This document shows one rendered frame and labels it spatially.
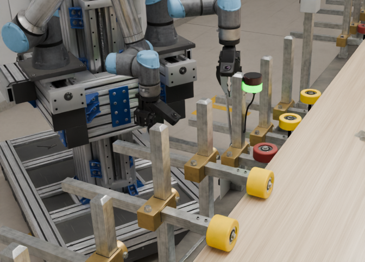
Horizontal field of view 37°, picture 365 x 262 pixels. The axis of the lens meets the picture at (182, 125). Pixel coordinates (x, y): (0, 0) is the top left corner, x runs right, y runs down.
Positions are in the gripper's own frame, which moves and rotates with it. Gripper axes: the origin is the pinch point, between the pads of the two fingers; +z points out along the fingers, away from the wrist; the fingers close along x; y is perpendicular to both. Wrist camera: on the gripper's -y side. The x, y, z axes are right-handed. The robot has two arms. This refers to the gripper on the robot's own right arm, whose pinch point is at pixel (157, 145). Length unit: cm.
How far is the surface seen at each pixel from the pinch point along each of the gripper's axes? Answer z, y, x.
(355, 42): 0, -38, -149
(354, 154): -9, -68, -9
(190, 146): -3.7, -14.6, 1.4
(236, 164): -2.7, -32.9, 3.2
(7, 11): 12, 222, -145
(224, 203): 11.5, -30.4, 7.1
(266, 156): -8.5, -43.4, 3.5
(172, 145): -2.6, -7.5, 1.4
